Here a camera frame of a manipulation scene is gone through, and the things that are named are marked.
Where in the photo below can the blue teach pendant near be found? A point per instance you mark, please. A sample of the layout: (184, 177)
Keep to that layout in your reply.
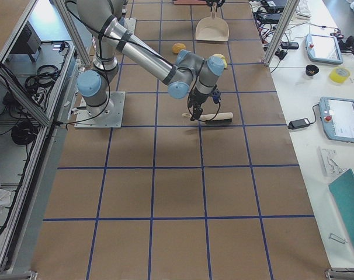
(337, 117)

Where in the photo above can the blue teach pendant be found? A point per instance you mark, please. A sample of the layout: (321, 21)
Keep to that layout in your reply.
(337, 117)
(324, 49)

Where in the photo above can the black power adapter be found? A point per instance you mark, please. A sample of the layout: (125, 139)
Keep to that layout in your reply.
(298, 124)

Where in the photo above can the blue teach pendant far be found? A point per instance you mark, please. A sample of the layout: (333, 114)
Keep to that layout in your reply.
(324, 49)

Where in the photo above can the yellow tape roll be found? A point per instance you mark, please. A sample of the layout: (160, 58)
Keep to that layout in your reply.
(339, 74)

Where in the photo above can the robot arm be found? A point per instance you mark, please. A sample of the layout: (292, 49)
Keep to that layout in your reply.
(191, 76)

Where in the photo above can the beige hand brush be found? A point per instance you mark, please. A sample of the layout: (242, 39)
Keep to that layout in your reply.
(216, 118)

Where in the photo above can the beige dustpan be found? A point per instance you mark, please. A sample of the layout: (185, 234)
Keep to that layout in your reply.
(212, 28)

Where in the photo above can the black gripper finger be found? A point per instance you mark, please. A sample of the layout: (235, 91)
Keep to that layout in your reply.
(195, 112)

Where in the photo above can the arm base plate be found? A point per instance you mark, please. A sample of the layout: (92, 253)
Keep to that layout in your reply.
(105, 116)

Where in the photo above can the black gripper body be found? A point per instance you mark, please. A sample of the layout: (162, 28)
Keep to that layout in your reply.
(200, 98)
(214, 3)

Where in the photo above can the green folder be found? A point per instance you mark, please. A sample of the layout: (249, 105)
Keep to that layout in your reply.
(342, 190)

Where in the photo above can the brown potato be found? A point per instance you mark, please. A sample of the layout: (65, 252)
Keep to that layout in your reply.
(177, 47)

